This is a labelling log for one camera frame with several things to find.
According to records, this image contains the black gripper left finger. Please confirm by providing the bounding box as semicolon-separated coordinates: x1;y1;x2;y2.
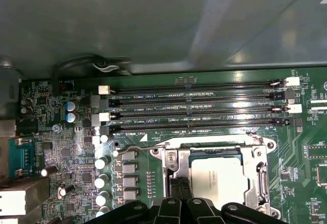
91;177;184;224

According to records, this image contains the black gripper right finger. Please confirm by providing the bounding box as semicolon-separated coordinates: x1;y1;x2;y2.
181;178;283;224

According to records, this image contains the silver CPU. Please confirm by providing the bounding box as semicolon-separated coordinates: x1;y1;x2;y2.
190;156;250;209

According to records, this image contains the metal socket cover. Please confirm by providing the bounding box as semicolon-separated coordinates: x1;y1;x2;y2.
163;146;270;213

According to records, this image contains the metal wire locking lever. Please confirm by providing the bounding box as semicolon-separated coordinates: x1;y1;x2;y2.
119;144;169;155

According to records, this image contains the CPU socket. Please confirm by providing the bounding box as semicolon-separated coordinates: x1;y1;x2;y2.
150;134;278;224

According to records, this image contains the black RAM slot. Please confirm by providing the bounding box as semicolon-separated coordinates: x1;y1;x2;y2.
91;103;302;127
90;89;294;109
98;77;300;96
93;117;302;137

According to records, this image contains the green motherboard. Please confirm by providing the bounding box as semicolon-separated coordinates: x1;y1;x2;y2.
17;68;327;224

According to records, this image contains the blue serial port connector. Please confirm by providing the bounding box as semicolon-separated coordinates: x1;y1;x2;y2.
7;137;35;179

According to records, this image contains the black PC case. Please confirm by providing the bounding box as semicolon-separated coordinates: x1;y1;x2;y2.
0;0;327;81

